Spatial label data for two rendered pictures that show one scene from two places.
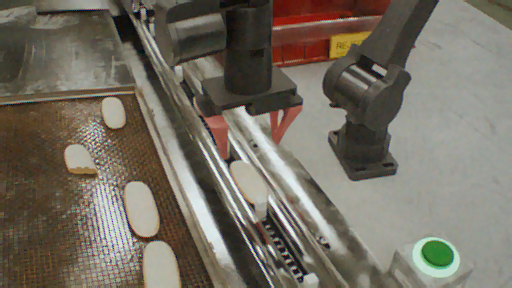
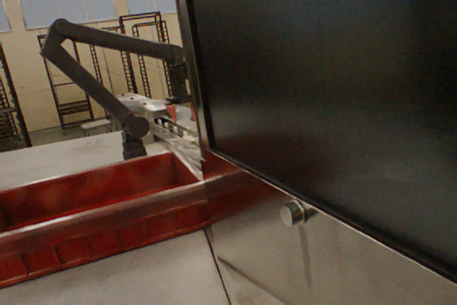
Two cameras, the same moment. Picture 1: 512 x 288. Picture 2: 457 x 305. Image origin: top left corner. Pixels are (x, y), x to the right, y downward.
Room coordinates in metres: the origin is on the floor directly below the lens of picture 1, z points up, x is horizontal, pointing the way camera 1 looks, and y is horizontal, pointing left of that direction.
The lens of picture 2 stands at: (1.85, 0.20, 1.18)
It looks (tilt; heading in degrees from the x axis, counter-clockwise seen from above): 16 degrees down; 182
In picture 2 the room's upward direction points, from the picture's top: 8 degrees counter-clockwise
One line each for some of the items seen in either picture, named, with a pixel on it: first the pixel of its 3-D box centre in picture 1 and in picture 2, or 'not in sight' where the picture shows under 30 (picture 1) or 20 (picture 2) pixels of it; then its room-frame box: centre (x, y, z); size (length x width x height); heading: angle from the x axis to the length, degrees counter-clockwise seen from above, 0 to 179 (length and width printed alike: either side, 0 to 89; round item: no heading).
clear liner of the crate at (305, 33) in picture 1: (312, 17); (95, 205); (1.08, -0.14, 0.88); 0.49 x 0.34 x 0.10; 109
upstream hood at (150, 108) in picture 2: not in sight; (135, 104); (-0.53, -0.42, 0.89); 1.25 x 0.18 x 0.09; 24
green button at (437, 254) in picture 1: (436, 256); not in sight; (0.28, -0.20, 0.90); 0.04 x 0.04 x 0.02
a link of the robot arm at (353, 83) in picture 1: (363, 100); (135, 129); (0.55, -0.16, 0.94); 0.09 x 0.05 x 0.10; 121
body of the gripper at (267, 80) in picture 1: (247, 69); (179, 90); (0.45, 0.01, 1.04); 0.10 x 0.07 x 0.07; 114
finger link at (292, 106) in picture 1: (266, 115); (176, 110); (0.46, -0.01, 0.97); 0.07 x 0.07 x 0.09; 24
